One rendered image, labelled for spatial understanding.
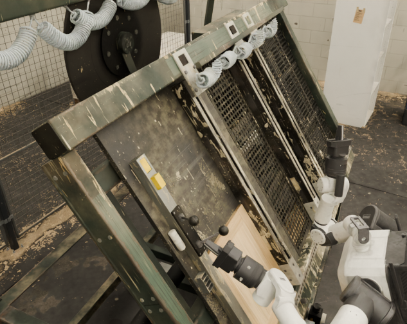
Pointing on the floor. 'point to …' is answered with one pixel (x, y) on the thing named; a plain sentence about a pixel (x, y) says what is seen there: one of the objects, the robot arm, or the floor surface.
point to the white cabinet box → (357, 58)
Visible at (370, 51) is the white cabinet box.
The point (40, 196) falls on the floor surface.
